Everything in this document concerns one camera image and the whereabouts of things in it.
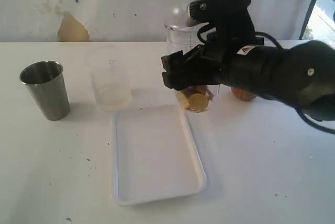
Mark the clear plastic dome lid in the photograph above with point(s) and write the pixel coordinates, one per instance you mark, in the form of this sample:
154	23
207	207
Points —
177	19

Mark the gold coins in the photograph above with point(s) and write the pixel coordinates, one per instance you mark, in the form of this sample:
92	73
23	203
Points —
195	98

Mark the white rectangular tray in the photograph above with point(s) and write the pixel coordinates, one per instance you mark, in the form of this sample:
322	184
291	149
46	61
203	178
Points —
154	156

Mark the clear plastic shaker cup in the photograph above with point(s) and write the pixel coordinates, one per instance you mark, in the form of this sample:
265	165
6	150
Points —
185	41

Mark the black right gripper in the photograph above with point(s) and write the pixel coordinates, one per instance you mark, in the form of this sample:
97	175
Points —
206	64

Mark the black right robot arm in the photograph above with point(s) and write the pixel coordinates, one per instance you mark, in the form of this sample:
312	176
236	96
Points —
301	77

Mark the translucent plastic container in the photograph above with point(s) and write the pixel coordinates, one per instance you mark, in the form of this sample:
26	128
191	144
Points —
109	77

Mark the brown wooden cup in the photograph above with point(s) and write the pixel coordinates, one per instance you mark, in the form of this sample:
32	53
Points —
243	95

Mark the stainless steel cup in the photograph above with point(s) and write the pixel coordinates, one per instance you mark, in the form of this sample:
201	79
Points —
44	80

